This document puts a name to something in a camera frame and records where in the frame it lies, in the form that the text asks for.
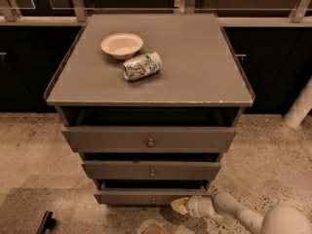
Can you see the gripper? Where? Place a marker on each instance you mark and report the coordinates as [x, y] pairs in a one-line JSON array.
[[193, 206]]

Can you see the grey bottom drawer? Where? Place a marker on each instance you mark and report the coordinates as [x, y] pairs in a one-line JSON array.
[[148, 192]]

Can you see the grey drawer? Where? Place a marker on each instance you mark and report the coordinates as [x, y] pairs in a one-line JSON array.
[[123, 139], [148, 192], [156, 166]]

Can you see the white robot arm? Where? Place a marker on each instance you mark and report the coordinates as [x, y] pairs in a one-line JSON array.
[[223, 208]]

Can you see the grey middle drawer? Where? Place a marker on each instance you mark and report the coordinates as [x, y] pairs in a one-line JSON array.
[[156, 166]]

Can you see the grey drawer cabinet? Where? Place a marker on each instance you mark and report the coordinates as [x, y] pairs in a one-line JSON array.
[[201, 83]]

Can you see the grey top drawer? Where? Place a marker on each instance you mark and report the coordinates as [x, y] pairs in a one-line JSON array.
[[123, 139]]

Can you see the black object on floor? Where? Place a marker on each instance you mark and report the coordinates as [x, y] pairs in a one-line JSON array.
[[47, 222]]

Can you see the crushed soda can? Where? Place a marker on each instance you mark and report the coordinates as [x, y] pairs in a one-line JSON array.
[[142, 66]]

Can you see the white bowl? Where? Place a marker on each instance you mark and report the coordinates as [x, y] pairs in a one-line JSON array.
[[121, 45]]

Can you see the white cylindrical post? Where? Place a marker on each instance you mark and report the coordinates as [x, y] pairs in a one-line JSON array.
[[301, 107]]

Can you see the metal window railing frame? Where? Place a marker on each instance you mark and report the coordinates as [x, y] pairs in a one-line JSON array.
[[227, 12]]

